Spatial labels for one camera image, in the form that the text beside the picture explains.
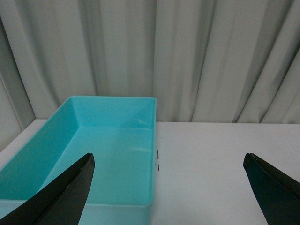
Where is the turquoise plastic storage bin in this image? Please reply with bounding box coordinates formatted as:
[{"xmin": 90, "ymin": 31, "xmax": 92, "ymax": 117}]
[{"xmin": 0, "ymin": 96, "xmax": 156, "ymax": 225}]

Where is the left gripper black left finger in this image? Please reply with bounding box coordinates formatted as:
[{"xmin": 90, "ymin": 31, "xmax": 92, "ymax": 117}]
[{"xmin": 0, "ymin": 153, "xmax": 95, "ymax": 225}]

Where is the grey pleated curtain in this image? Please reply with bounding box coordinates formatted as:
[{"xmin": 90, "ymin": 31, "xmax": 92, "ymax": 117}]
[{"xmin": 0, "ymin": 0, "xmax": 300, "ymax": 149}]

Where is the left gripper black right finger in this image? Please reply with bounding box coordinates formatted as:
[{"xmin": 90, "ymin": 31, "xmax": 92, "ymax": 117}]
[{"xmin": 243, "ymin": 153, "xmax": 300, "ymax": 225}]

